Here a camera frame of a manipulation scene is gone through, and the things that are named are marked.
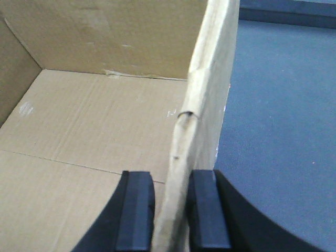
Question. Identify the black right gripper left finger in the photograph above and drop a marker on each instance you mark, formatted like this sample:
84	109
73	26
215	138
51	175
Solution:
126	222

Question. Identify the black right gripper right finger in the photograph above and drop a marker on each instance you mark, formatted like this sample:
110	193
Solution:
220	219

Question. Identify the brown cardboard carton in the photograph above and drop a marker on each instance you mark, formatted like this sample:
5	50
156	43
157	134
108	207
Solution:
90	89

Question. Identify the grey conveyor belt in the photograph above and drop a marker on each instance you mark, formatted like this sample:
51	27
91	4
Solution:
277	147

